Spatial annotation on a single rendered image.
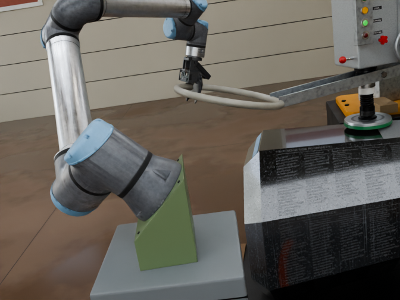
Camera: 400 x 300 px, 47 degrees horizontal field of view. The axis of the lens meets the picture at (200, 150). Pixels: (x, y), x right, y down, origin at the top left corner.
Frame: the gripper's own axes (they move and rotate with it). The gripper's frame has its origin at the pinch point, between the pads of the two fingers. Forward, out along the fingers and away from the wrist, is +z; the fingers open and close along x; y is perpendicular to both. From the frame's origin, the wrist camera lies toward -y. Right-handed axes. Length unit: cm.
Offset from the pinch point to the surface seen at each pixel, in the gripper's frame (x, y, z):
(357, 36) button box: 58, -36, -39
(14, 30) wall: -661, -174, 6
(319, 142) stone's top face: 52, -33, 9
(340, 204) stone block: 74, -23, 30
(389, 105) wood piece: 48, -103, -7
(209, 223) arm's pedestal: 70, 50, 26
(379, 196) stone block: 84, -34, 24
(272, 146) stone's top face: 35.6, -21.0, 15.0
